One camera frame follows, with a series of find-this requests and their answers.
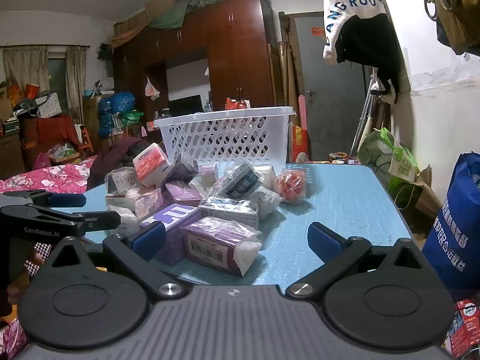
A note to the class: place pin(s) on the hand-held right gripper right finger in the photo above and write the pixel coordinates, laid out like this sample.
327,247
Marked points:
325,240

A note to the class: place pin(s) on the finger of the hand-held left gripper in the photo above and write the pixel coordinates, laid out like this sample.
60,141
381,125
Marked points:
67,199
101,219

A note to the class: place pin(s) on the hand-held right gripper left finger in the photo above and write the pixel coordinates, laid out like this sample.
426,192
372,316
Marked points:
149,239

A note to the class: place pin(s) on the large purple white box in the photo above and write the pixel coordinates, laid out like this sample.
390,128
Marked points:
168,219

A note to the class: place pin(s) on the clear bag with dark item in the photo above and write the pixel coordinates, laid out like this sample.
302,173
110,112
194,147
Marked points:
120,182

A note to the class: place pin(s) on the small purple box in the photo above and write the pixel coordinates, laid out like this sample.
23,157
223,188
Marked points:
183,194

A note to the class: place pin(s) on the red packet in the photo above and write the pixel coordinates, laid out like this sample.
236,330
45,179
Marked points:
292,186
236,104

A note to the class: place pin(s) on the pink tissue pack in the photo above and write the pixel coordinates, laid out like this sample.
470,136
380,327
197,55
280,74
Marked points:
150,165

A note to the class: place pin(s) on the dark purple packet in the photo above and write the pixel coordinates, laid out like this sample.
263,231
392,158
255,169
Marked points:
183,167

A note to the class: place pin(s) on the clear silver box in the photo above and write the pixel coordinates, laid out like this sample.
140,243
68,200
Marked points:
230,212

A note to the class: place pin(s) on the white packet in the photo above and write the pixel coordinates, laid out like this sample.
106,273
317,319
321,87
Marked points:
268,176

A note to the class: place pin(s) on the lilac packet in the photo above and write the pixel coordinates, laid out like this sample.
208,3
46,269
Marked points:
208,172

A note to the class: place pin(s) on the dark navy packet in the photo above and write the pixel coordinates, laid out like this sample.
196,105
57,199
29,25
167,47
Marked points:
240,182

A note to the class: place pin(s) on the white plastic basket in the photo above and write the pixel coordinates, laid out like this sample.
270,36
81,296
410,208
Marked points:
225,135

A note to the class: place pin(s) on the person's left hand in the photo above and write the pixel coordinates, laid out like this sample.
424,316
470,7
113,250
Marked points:
35,261

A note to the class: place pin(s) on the pink floral blanket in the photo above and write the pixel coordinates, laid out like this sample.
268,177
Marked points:
45,176

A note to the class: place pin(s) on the dark maroon clothing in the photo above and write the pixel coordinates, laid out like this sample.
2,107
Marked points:
112,161

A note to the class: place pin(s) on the red plastic stool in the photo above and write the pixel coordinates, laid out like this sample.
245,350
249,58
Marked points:
87,142

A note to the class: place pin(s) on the red cloth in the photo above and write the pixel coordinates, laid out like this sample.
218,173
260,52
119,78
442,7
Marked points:
56,127

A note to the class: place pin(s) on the white gift box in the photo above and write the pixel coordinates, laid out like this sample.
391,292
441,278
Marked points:
50,107

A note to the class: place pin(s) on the blue plastic bags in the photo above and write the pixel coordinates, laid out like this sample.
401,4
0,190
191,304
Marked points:
114,110

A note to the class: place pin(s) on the green and white tote bag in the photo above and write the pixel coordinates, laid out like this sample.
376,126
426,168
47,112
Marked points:
403,163

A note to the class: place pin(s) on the brown paper bag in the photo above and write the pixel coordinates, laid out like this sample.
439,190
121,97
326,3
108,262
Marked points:
423,191

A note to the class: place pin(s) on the purple floral cloth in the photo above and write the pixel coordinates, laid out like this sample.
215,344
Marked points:
11,339

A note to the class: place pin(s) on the metal crutches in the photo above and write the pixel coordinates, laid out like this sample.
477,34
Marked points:
365,120

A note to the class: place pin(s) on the large blue woven bag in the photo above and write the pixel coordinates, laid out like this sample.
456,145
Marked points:
457,225

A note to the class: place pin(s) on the hanging white plastic bag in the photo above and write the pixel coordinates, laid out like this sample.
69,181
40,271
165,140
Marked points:
152,90

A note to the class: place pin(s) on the beige curtain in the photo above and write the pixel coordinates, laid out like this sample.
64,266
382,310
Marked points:
26,67

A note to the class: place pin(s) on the black monitor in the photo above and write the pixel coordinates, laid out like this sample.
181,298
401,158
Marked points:
185,105

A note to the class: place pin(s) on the grey door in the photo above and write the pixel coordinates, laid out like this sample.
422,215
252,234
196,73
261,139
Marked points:
330,82

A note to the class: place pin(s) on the red and blue carton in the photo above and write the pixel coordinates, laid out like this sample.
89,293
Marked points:
467,330

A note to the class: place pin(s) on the wooden boards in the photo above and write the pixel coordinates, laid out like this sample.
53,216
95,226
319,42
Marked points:
287,67

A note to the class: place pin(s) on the brown wooden wardrobe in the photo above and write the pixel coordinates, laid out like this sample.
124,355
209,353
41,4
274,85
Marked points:
232,52

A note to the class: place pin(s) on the cardboard boxes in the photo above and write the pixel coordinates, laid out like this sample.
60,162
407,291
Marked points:
150,11

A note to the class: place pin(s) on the red door sign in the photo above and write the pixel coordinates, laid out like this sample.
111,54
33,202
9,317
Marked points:
318,32

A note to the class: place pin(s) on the green cloth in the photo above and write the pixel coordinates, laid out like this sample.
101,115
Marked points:
176,13

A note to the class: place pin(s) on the white and black hanging jacket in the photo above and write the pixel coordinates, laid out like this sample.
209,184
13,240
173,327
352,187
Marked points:
352,11

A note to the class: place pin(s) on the hanging brown bags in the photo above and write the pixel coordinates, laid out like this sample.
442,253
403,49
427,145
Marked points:
453,7

